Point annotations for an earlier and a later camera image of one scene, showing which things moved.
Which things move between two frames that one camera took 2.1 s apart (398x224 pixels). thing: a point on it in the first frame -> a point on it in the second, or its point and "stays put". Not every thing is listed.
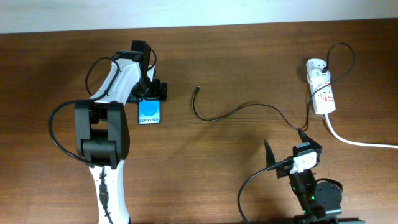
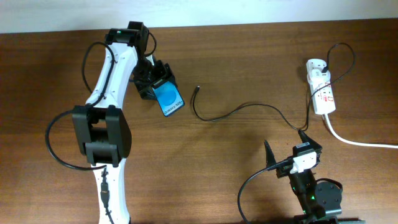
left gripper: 155,92 -> 163,73
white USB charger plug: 317,78 stays put
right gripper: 307,140 stays put
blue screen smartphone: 149,111 -> 169,98
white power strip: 323,99 stays put
